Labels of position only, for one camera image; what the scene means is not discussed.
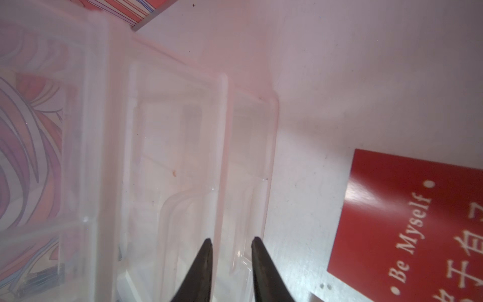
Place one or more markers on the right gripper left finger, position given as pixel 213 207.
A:
pixel 197 284

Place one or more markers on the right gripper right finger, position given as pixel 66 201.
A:
pixel 268 284

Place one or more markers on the red postcard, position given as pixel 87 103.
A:
pixel 410 230

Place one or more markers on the white plastic drawer organizer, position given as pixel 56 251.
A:
pixel 64 76

